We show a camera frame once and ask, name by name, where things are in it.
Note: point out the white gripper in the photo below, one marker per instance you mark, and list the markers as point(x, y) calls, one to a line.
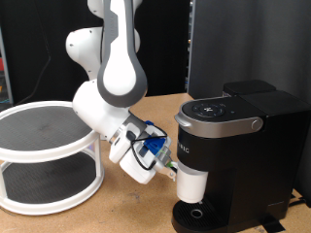
point(136, 161)

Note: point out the black drip tray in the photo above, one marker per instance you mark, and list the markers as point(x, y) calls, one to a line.
point(186, 215)

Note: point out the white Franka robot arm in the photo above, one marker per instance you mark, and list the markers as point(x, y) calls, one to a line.
point(110, 81)

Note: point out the black Keurig coffee machine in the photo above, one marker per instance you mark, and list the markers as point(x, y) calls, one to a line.
point(259, 155)

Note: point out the grey partition panel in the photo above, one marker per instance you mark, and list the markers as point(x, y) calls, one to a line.
point(243, 39)

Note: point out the grey metal rack post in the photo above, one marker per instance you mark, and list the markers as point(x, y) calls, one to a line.
point(6, 64)

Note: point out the white two-tier turntable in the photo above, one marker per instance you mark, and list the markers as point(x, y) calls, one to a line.
point(48, 153)

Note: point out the white mug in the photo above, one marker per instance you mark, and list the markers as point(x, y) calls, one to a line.
point(191, 186)

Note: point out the black curtain backdrop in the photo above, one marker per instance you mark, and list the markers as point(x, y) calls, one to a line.
point(162, 58)

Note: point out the black tape strip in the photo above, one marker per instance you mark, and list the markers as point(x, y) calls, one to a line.
point(272, 225)

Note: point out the green tape piece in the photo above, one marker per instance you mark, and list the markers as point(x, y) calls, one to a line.
point(169, 165)

